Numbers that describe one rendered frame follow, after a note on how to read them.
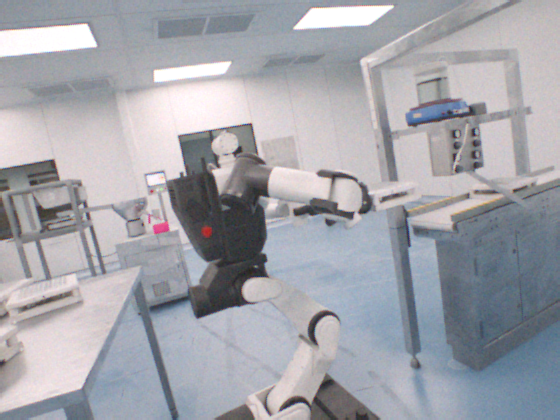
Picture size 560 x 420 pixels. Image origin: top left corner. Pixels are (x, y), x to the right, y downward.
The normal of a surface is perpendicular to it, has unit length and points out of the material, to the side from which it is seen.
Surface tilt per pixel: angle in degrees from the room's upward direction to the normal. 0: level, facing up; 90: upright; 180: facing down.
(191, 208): 90
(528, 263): 90
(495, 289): 90
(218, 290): 90
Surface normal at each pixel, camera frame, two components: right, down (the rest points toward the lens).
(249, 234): 0.44, 0.23
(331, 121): 0.32, 0.07
